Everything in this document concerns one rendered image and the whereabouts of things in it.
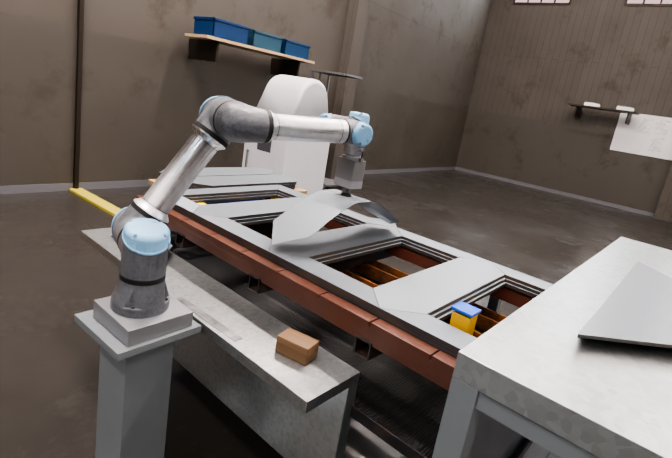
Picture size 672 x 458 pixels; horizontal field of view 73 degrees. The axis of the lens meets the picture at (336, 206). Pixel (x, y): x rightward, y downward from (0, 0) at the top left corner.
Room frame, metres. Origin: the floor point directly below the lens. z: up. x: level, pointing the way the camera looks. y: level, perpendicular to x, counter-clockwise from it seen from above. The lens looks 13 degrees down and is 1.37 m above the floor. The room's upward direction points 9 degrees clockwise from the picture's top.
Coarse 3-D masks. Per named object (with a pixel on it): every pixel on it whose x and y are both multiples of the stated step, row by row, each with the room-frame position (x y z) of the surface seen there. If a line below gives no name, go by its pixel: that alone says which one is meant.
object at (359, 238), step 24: (240, 192) 2.14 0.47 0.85; (264, 192) 2.26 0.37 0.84; (192, 216) 1.67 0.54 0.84; (240, 216) 1.73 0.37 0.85; (264, 216) 1.83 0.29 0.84; (336, 216) 2.06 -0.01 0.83; (240, 240) 1.48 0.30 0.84; (312, 240) 1.58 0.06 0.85; (336, 240) 1.63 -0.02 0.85; (360, 240) 1.68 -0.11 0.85; (384, 240) 1.74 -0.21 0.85; (408, 240) 1.81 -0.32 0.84; (288, 264) 1.33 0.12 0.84; (336, 288) 1.20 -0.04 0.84; (480, 288) 1.39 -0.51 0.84; (528, 288) 1.49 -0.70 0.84; (384, 312) 1.10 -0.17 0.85; (432, 312) 1.15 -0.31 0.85; (432, 336) 1.01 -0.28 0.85
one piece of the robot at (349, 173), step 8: (344, 160) 1.64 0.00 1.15; (352, 160) 1.61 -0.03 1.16; (360, 160) 1.62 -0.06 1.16; (336, 168) 1.66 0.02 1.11; (344, 168) 1.64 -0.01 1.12; (352, 168) 1.61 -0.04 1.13; (360, 168) 1.63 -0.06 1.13; (336, 176) 1.66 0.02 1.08; (344, 176) 1.63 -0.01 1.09; (352, 176) 1.61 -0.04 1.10; (360, 176) 1.64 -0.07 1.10; (336, 184) 1.65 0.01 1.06; (344, 184) 1.63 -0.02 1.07; (352, 184) 1.61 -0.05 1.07; (360, 184) 1.64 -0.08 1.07
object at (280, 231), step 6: (276, 222) 1.50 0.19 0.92; (276, 228) 1.47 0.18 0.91; (282, 228) 1.46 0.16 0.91; (288, 228) 1.46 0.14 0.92; (276, 234) 1.44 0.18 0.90; (282, 234) 1.43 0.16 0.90; (288, 234) 1.43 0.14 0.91; (294, 234) 1.42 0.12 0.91; (300, 234) 1.42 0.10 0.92; (282, 240) 1.40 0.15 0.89; (288, 240) 1.40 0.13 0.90
